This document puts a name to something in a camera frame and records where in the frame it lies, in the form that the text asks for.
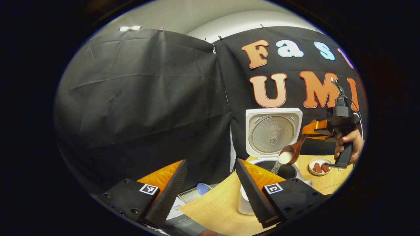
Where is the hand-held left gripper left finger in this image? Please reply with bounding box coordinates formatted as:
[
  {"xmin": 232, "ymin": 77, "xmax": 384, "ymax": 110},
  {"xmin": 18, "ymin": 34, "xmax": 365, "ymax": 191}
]
[{"xmin": 90, "ymin": 160, "xmax": 188, "ymax": 229}]

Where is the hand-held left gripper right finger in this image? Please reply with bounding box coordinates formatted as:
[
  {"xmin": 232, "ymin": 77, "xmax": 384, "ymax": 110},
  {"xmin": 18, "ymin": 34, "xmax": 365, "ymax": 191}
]
[{"xmin": 235, "ymin": 158, "xmax": 332, "ymax": 229}]

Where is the brown wooden spoon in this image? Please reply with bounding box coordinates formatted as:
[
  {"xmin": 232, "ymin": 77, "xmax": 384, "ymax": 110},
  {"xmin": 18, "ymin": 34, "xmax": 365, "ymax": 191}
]
[{"xmin": 278, "ymin": 134, "xmax": 309, "ymax": 166}]

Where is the white rice cooker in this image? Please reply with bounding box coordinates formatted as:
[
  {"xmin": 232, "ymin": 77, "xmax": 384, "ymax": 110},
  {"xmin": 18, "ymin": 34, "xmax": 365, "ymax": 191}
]
[{"xmin": 237, "ymin": 108, "xmax": 312, "ymax": 215}]

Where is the white mesh tray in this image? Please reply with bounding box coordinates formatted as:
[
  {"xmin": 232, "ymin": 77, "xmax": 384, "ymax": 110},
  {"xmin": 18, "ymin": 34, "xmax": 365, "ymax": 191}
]
[{"xmin": 177, "ymin": 187, "xmax": 204, "ymax": 204}]

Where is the white oval plate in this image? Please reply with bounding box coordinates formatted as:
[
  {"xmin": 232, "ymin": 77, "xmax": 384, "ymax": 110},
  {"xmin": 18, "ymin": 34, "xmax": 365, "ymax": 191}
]
[{"xmin": 308, "ymin": 158, "xmax": 333, "ymax": 176}]

